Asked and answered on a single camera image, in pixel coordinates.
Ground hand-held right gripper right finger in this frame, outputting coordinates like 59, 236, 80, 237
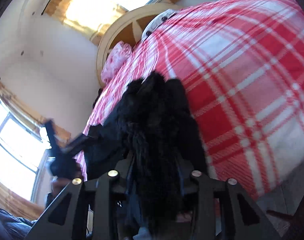
177, 155, 280, 240

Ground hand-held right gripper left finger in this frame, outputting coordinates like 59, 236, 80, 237
24, 154, 135, 240

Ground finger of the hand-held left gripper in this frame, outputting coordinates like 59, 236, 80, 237
63, 133, 89, 158
43, 120, 59, 157

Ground black pants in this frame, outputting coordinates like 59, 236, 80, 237
84, 71, 209, 240

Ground person's left forearm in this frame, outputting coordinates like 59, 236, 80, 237
45, 176, 70, 205

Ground large side window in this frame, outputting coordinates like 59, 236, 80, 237
0, 99, 50, 202

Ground dark cloth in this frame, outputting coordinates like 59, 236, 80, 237
92, 87, 104, 108

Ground person's dark clothing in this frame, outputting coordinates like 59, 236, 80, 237
0, 199, 37, 240

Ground pink floral pillow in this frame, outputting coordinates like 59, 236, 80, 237
101, 41, 132, 82

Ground red plaid blanket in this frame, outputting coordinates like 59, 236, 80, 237
74, 0, 304, 202

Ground cream wooden headboard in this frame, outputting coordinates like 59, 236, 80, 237
96, 4, 183, 87

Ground white black-dotted pillow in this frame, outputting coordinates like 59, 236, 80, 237
141, 9, 178, 39

